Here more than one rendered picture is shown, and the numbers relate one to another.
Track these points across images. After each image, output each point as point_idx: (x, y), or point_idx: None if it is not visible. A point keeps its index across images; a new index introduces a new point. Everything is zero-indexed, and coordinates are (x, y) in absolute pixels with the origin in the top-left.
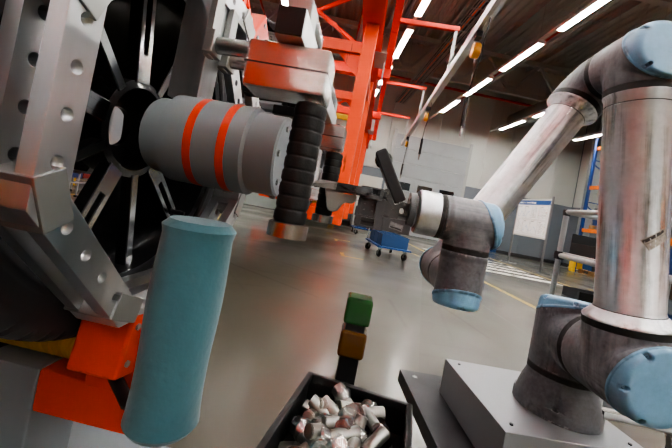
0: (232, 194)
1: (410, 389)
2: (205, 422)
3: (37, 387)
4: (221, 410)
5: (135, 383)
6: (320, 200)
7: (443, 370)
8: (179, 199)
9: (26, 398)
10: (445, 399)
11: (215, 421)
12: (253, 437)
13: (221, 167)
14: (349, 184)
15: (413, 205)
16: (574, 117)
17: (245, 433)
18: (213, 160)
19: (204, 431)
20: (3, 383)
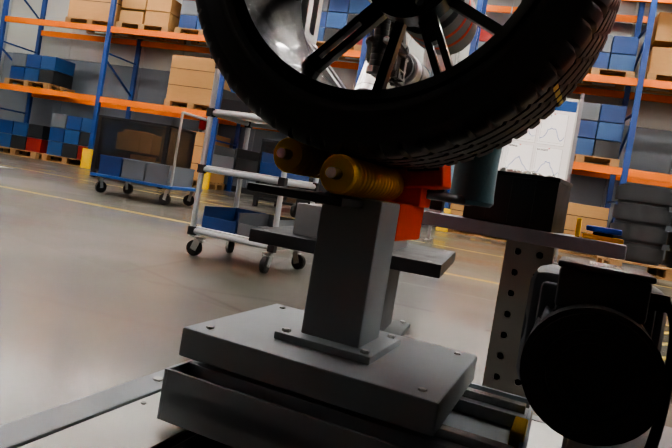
0: (314, 37)
1: (286, 235)
2: (101, 367)
3: (398, 219)
4: (83, 355)
5: (491, 174)
6: (382, 54)
7: (296, 213)
8: (298, 38)
9: (395, 231)
10: (306, 234)
11: (105, 362)
12: (157, 353)
13: (466, 34)
14: (405, 44)
15: (413, 64)
16: None
17: (146, 354)
18: (467, 28)
19: (120, 370)
20: (388, 223)
